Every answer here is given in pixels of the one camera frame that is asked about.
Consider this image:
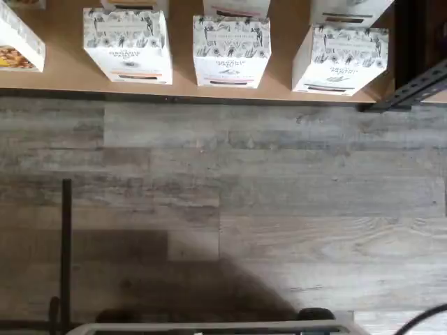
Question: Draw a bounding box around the white box pink strip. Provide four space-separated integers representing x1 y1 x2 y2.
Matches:
193 15 272 88
203 0 272 19

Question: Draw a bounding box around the black cable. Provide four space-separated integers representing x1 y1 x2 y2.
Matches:
395 301 447 335

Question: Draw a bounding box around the black metal shelf rack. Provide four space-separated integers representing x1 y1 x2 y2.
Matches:
0 0 447 113

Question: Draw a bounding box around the black round wheel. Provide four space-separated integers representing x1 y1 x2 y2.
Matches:
295 306 337 324

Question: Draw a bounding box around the black metal pole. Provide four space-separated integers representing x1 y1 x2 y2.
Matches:
61 178 73 335

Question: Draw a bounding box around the brown low shelf board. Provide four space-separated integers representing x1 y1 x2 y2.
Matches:
0 0 397 105

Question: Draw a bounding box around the white box green strip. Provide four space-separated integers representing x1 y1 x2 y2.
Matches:
292 24 390 97
309 0 396 29

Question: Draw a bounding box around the white box orange strip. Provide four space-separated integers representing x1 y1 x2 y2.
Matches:
100 0 169 12
82 8 173 86

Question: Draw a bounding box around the grey metal base frame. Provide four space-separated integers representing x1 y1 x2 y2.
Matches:
71 320 354 335

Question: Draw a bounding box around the white granola box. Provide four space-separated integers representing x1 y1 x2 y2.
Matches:
0 2 47 73

